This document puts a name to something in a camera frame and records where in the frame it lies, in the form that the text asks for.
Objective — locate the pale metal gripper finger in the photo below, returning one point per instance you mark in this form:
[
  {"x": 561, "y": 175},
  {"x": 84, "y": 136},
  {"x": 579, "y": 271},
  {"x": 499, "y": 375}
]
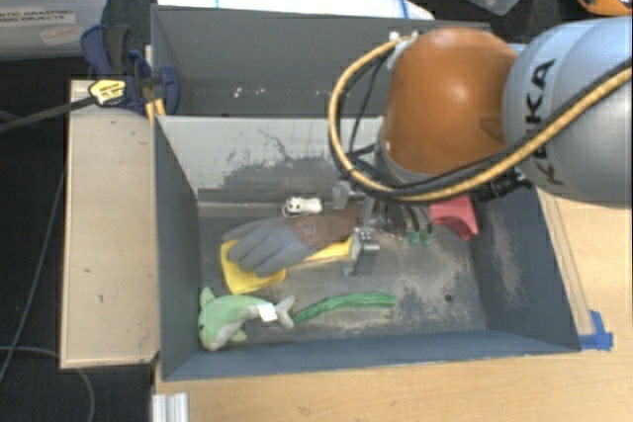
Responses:
[
  {"x": 350, "y": 269},
  {"x": 371, "y": 257}
]

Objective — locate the black cylinder on white bracket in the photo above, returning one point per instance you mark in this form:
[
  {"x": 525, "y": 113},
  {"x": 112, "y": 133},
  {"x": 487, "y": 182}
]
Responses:
[{"x": 507, "y": 187}]

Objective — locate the grey and brown work glove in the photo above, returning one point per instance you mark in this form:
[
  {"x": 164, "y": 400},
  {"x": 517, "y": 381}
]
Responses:
[{"x": 277, "y": 242}]

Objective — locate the small white toy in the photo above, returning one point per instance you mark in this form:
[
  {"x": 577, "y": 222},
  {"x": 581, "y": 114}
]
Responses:
[{"x": 301, "y": 205}]

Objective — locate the red plastic block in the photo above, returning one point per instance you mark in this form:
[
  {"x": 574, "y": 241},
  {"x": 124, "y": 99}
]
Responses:
[{"x": 457, "y": 215}]

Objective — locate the pale wood board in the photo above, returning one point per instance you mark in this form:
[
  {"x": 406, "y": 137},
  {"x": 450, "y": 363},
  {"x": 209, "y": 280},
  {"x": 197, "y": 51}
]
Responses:
[{"x": 109, "y": 232}]

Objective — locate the green toy bean pod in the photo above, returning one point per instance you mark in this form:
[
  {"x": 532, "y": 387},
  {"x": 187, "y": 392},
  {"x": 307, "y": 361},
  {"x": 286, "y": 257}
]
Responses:
[{"x": 346, "y": 301}]

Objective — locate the green plush dolphin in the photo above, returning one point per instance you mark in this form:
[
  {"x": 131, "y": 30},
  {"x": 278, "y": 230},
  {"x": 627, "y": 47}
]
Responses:
[{"x": 222, "y": 316}]

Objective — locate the grey metal bin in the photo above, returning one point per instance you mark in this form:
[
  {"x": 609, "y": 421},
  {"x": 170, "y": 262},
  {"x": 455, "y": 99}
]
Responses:
[{"x": 435, "y": 291}]

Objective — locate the yellow plastic scoop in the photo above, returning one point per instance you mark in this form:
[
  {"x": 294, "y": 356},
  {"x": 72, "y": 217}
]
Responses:
[{"x": 242, "y": 279}]

